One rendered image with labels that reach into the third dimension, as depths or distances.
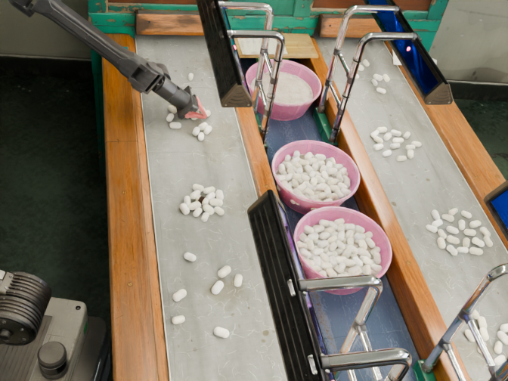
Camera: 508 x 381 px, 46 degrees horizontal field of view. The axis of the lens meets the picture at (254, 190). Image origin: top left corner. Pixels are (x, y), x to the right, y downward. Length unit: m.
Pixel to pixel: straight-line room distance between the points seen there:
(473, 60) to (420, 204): 1.87
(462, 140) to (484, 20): 1.47
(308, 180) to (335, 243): 0.25
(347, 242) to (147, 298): 0.58
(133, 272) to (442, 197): 0.96
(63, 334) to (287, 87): 1.10
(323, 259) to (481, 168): 0.67
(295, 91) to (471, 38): 1.58
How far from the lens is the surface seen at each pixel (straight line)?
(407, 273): 1.64
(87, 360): 1.87
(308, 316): 1.06
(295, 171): 1.85
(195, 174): 1.77
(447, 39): 3.50
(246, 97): 1.52
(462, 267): 1.76
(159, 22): 2.23
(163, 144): 1.86
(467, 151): 2.09
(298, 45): 2.32
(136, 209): 1.64
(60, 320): 1.79
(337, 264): 1.64
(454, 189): 1.97
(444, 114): 2.21
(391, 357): 1.05
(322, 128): 2.07
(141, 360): 1.38
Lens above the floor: 1.98
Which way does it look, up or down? 45 degrees down
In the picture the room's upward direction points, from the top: 11 degrees clockwise
